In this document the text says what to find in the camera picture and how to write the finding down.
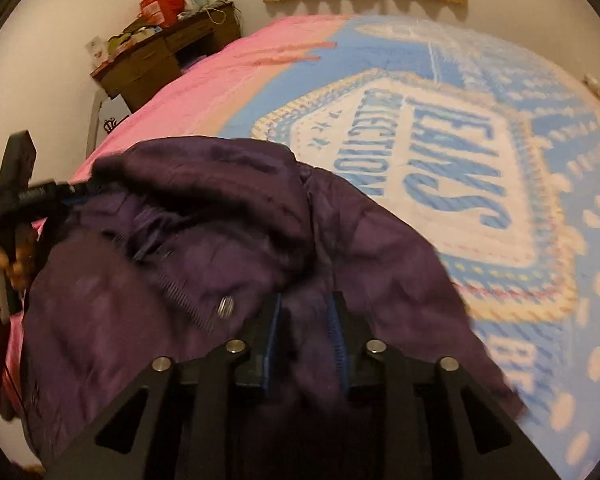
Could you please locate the dark purple quilted jacket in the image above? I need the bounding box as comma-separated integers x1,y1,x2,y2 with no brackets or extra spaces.
20,136,522,464

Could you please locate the person's left hand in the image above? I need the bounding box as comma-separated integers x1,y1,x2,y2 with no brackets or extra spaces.
0,224,38,319

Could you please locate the white box beside desk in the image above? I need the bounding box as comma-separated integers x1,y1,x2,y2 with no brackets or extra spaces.
85,89,131,157

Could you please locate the dark wooden desk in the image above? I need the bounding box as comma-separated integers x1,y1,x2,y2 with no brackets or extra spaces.
91,0,242,112

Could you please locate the red gift box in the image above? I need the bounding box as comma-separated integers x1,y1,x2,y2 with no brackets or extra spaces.
140,0,185,28

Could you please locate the pink and blue bed blanket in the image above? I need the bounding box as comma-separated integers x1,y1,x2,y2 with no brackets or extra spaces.
2,13,600,480

